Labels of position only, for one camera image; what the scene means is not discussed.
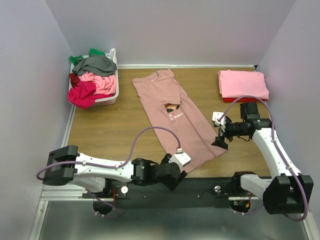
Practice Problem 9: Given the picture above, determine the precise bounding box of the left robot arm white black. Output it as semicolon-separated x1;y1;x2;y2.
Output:
36;145;191;193

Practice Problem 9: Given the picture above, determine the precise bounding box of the dark red t-shirt in basket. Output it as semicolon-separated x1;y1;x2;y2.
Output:
68;73;81;88

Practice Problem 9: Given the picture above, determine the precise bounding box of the magenta t-shirt in basket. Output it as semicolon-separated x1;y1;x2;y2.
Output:
67;81;114;109

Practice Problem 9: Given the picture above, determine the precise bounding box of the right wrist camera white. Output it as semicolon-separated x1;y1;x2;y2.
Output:
212;111;232;132

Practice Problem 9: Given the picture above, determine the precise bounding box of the grey t-shirt in basket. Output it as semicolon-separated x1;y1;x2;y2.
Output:
71;54;117;77

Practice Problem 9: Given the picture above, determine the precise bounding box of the folded red t-shirt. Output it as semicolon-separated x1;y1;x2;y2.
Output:
222;97;259;103

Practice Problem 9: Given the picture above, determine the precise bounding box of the pink t-shirt in basket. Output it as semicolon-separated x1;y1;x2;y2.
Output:
79;72;117;95

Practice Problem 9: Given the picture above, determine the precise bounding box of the green t-shirt in basket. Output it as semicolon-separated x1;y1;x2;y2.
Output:
69;48;105;66

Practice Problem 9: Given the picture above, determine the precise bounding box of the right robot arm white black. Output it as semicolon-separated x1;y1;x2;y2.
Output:
212;102;314;221

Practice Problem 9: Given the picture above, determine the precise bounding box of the white laundry basket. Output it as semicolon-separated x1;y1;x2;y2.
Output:
68;47;120;108

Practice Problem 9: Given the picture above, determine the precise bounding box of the folded light pink t-shirt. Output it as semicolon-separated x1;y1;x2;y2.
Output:
218;70;269;101

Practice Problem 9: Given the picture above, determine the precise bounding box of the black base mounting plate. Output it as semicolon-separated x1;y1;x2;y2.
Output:
82;177;260;214

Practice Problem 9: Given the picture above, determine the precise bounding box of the dusty pink printed t-shirt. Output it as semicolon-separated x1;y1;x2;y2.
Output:
132;69;226;173

